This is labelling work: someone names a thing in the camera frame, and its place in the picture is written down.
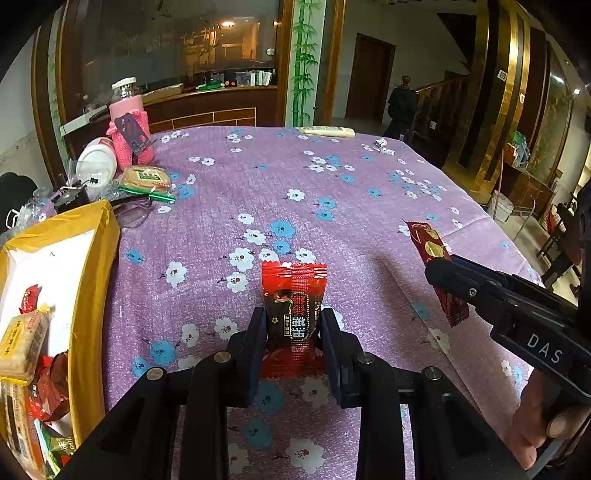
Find small black device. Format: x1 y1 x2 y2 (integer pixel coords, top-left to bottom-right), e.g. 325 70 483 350
51 182 93 213

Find cream flat packet far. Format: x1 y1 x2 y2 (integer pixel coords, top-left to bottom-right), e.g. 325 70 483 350
295 126 356 138

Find red black snack packet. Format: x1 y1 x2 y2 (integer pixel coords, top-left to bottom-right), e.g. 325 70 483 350
16 284 42 315
261 261 328 380

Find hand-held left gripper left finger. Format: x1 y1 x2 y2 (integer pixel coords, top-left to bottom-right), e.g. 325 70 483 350
55 307 269 480

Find black sofa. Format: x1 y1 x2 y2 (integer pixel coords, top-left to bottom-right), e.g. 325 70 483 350
0 172 38 232

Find wooden chair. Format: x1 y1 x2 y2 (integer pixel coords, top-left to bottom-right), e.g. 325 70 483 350
538 203 583 291

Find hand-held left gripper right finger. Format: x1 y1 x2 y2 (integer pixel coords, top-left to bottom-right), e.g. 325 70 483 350
321 307 529 480

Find round cracker pack green label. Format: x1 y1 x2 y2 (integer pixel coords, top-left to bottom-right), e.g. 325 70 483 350
119 166 177 204

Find person's right hand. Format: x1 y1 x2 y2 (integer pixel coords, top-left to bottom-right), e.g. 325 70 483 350
512 369 591 472

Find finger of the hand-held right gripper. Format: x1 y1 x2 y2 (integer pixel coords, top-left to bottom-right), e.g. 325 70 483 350
424 259 505 320
449 255 514 289

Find dark mesh pouch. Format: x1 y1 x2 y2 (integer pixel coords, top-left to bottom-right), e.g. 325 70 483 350
108 196 160 229

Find yellow box with white inside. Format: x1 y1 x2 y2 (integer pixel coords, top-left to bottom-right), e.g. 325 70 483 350
0 199 122 480

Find small white dice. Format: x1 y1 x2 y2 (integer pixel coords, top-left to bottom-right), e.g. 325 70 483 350
362 137 397 156

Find maroon snack packet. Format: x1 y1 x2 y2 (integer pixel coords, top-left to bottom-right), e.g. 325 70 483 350
28 351 70 423

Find yellow cracker packet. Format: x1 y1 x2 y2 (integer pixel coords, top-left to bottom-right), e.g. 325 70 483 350
0 311 51 384

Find bottle with pink knit sleeve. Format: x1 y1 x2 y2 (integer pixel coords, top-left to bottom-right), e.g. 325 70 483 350
107 78 155 167

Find white bucket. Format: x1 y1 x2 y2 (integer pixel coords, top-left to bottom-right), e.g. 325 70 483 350
488 190 515 223

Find clear plastic bag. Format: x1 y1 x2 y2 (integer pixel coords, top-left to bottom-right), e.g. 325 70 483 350
9 187 61 232

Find orange cracker packet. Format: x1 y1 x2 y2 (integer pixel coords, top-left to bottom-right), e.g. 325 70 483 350
0 378 44 480

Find wooden counter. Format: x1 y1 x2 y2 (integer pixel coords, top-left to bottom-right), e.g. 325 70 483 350
62 85 280 158

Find dark purple phone stand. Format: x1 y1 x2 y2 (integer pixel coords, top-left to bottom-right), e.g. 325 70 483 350
114 114 155 160

